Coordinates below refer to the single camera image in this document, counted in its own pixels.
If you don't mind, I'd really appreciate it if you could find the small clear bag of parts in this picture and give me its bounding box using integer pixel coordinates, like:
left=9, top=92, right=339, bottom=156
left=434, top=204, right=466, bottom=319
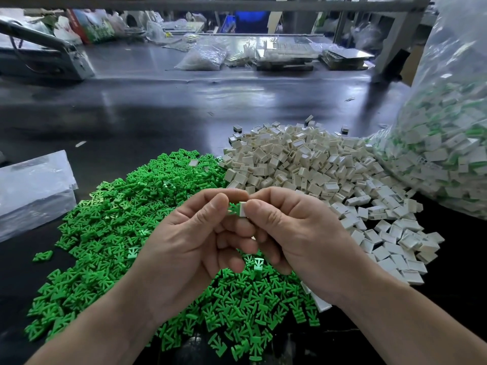
left=175, top=43, right=229, bottom=71

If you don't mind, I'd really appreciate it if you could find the pile of white plastic caps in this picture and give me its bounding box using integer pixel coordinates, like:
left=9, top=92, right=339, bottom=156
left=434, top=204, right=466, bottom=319
left=222, top=121, right=446, bottom=312

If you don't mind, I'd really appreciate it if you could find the grey metal horizontal bar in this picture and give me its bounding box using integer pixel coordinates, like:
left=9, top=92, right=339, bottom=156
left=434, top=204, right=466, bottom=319
left=0, top=0, right=431, bottom=14

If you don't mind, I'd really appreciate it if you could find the person's right hand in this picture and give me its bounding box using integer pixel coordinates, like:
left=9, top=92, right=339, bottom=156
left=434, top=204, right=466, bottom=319
left=242, top=186, right=377, bottom=307

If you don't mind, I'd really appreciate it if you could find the person's left hand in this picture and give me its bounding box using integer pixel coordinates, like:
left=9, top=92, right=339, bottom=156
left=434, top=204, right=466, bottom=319
left=125, top=188, right=260, bottom=327

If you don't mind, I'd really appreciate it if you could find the grey heat sealer machine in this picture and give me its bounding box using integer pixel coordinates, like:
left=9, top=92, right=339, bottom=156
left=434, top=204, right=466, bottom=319
left=0, top=17, right=96, bottom=81

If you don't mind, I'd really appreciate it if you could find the dark flat tray stack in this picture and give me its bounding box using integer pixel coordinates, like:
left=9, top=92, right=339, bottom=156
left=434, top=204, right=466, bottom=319
left=320, top=46, right=375, bottom=70

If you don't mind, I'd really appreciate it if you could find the stack of clear flat bags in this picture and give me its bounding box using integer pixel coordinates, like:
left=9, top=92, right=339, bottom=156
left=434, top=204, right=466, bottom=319
left=0, top=150, right=79, bottom=242

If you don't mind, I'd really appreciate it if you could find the person's left forearm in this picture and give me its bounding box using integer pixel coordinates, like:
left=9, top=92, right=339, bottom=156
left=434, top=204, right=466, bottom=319
left=26, top=285, right=172, bottom=365

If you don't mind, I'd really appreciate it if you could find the blue crate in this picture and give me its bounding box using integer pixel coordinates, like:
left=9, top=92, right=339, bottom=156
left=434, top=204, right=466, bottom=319
left=223, top=11, right=269, bottom=35

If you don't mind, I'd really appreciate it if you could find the clear plastic bag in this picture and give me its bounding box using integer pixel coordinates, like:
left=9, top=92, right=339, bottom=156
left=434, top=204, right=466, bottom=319
left=370, top=0, right=487, bottom=220

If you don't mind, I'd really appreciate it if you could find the grey metal slanted post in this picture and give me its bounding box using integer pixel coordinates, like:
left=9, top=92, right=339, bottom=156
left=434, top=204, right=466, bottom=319
left=373, top=0, right=433, bottom=81

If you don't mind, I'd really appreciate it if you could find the pile of green plastic clips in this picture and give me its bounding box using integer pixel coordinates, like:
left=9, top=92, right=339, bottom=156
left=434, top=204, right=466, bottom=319
left=24, top=150, right=322, bottom=362

